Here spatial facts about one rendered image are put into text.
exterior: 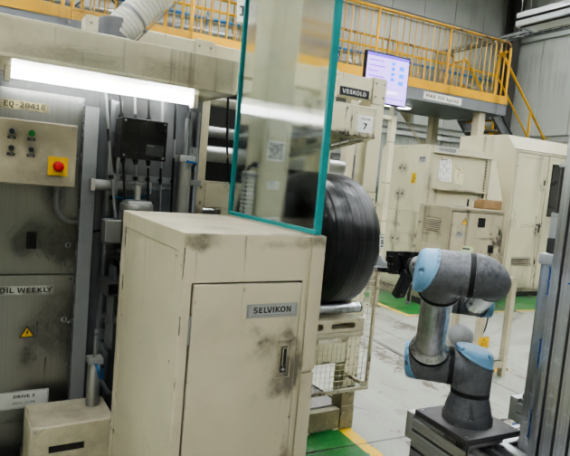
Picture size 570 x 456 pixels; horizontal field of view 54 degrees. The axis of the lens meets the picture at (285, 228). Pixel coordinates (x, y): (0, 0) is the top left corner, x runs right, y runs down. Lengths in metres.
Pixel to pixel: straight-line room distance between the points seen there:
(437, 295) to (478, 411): 0.47
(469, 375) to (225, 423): 0.75
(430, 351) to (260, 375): 0.53
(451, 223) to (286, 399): 5.40
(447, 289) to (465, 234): 5.48
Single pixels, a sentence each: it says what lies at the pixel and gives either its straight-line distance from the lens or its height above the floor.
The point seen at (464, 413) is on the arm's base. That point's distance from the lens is 1.83.
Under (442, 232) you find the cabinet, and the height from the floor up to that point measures 0.94.
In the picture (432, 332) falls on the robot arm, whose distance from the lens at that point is 1.64.
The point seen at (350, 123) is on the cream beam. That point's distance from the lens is 2.65.
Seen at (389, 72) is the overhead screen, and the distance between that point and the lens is 6.50.
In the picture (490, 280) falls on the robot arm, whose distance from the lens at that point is 1.46.
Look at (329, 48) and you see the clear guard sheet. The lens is 1.51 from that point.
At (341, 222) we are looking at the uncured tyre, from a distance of 2.10.
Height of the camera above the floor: 1.41
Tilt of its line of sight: 5 degrees down
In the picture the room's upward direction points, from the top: 5 degrees clockwise
